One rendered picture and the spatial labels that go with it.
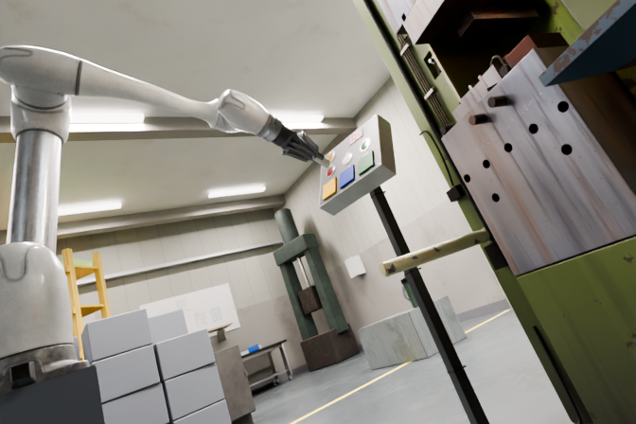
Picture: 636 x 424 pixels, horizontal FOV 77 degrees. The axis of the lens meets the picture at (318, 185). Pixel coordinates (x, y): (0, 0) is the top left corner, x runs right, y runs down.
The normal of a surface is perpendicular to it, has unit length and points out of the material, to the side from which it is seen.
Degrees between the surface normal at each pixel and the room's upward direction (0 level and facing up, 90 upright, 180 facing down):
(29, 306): 91
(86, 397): 90
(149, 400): 90
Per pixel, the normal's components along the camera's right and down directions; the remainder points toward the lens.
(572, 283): -0.89, 0.20
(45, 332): 0.83, -0.36
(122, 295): 0.47, -0.47
